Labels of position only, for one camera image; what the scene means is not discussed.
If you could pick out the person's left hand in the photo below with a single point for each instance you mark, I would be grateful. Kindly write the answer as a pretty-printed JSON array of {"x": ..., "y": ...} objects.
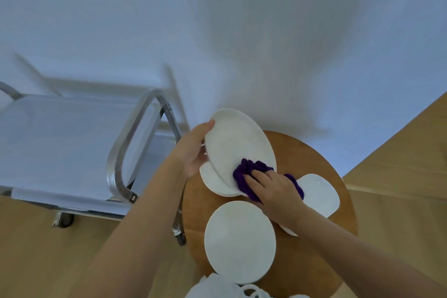
[{"x": 190, "y": 151}]

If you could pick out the person's right forearm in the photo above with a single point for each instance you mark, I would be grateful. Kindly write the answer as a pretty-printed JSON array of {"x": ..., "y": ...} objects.
[{"x": 377, "y": 256}]

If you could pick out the round wooden side table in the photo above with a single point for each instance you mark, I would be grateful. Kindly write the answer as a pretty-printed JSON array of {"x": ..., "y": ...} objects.
[{"x": 307, "y": 154}]

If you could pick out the person's right hand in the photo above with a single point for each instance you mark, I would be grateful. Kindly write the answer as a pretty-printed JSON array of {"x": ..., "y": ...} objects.
[{"x": 279, "y": 196}]

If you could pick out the white round dinner plate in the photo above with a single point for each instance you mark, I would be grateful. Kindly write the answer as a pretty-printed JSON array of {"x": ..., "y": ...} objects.
[
  {"x": 234, "y": 140},
  {"x": 241, "y": 242}
]

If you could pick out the steel three-tier cart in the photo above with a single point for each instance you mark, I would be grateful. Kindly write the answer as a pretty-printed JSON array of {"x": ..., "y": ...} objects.
[{"x": 52, "y": 144}]

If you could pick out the person's white garment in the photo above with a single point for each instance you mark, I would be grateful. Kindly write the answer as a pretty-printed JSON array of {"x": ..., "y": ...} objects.
[{"x": 213, "y": 289}]

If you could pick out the person's left forearm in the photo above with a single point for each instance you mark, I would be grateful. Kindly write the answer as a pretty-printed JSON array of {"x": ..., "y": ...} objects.
[{"x": 132, "y": 231}]

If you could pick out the purple cleaning cloth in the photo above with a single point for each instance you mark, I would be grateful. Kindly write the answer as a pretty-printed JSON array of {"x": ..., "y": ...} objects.
[{"x": 242, "y": 172}]

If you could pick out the stack of white rectangular plates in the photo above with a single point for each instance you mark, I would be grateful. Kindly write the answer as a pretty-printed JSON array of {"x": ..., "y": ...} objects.
[{"x": 321, "y": 196}]

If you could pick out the stack of white round plates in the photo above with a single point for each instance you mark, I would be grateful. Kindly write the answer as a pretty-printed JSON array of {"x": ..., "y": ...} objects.
[{"x": 213, "y": 182}]

